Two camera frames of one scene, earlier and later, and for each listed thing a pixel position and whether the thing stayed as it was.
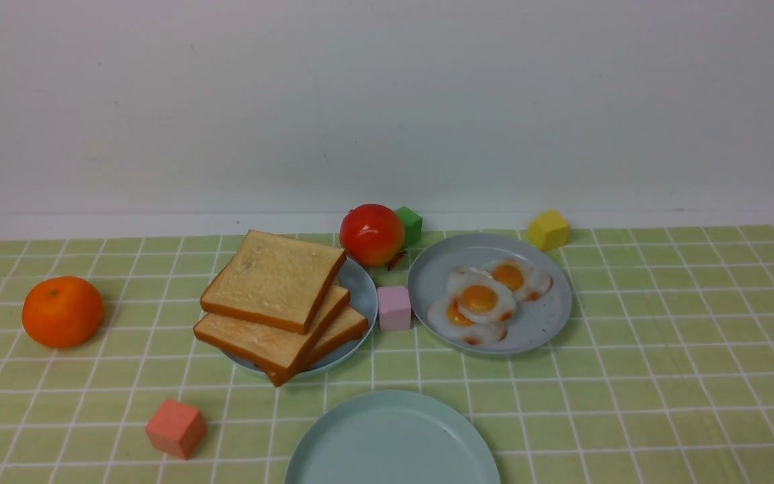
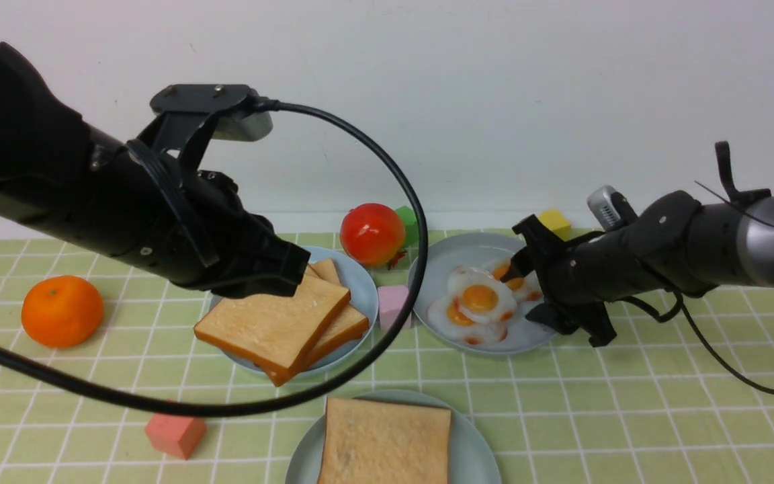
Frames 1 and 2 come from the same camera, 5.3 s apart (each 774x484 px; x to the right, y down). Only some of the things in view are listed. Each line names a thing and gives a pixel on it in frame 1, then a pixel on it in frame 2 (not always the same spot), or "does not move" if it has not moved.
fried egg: [527, 283] does not move
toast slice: [273, 280] -> [373, 442]
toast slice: [279, 349] does not move
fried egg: [478, 297] does not move
